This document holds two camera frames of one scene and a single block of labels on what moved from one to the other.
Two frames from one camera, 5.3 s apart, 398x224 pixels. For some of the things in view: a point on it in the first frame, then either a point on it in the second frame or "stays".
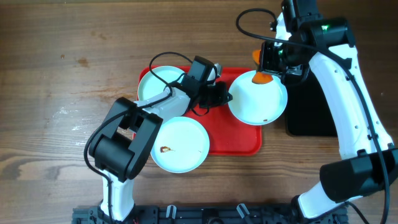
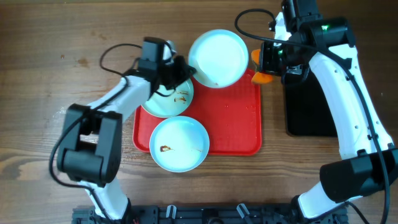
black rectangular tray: x=308 y=112 stays
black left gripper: x=216 y=96 → x=181 y=71
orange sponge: x=260 y=78 stays
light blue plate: x=258 y=104 → x=219 y=57
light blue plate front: x=182 y=145 stays
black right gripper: x=266 y=65 stays
